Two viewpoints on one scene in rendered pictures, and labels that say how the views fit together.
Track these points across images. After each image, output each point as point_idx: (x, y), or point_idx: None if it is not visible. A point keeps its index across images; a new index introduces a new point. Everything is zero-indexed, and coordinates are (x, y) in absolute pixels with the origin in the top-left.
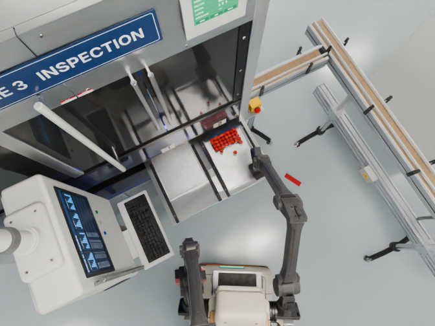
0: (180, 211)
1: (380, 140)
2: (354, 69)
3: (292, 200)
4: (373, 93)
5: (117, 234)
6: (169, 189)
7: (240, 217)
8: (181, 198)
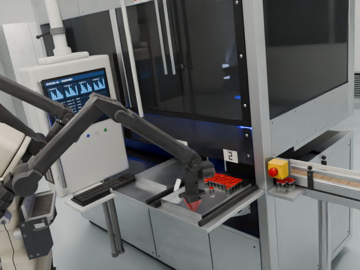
0: (126, 188)
1: None
2: None
3: (119, 104)
4: None
5: (94, 165)
6: (147, 177)
7: None
8: (140, 185)
